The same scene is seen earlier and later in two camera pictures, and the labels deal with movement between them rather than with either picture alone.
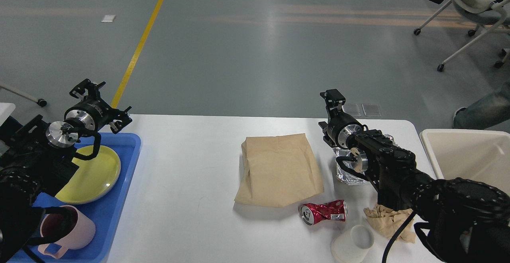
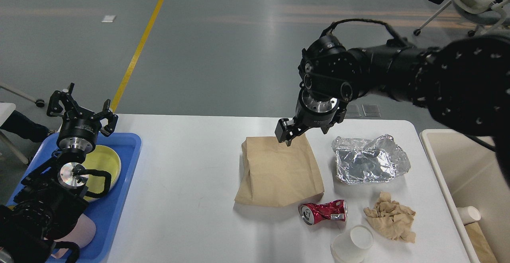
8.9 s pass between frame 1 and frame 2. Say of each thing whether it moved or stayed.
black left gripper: moved
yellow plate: stayed
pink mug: stayed
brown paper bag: stayed
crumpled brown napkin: stayed
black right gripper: moved
